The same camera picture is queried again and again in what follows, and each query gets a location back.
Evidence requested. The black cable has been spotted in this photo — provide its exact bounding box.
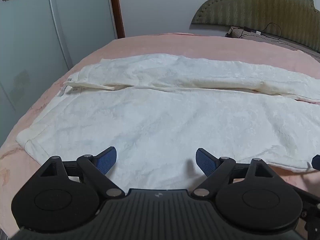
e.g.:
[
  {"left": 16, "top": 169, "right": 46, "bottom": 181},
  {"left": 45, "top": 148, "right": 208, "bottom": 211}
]
[{"left": 259, "top": 22, "right": 300, "bottom": 46}]

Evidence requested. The white charger cable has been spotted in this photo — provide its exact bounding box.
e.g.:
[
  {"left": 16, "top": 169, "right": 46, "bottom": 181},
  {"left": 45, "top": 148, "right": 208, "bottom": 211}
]
[{"left": 239, "top": 27, "right": 262, "bottom": 38}]

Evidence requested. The brown pillow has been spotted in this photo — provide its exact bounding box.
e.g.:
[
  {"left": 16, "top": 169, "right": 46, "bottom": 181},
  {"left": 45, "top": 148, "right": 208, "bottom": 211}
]
[{"left": 224, "top": 26, "right": 320, "bottom": 60}]

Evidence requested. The pink blanket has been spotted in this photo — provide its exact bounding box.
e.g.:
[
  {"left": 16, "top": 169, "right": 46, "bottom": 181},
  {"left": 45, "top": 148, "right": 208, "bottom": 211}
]
[{"left": 0, "top": 32, "right": 320, "bottom": 237}]

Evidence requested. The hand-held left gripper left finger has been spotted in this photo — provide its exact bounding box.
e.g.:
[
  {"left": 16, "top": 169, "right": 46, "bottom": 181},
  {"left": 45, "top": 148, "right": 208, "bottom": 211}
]
[{"left": 39, "top": 147, "right": 126, "bottom": 199}]

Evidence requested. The olive padded headboard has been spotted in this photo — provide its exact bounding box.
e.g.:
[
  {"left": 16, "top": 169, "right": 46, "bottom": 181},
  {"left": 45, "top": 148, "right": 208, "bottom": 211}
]
[{"left": 191, "top": 0, "right": 320, "bottom": 53}]

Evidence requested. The brown wooden door frame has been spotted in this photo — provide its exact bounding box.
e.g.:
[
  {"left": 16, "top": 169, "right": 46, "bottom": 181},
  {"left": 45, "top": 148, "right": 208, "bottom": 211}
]
[{"left": 108, "top": 0, "right": 126, "bottom": 39}]

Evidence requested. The white towel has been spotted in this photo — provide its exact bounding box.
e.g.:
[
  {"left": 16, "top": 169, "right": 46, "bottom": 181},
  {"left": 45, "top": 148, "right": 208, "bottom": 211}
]
[{"left": 16, "top": 53, "right": 320, "bottom": 181}]

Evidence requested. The pale sliding-door wardrobe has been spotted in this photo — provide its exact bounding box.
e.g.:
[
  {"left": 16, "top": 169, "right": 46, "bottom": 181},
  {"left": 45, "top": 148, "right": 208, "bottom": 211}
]
[{"left": 0, "top": 0, "right": 118, "bottom": 137}]

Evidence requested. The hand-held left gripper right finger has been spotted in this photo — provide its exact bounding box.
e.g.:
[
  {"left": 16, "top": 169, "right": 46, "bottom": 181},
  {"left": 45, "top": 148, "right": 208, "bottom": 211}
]
[{"left": 191, "top": 148, "right": 274, "bottom": 197}]

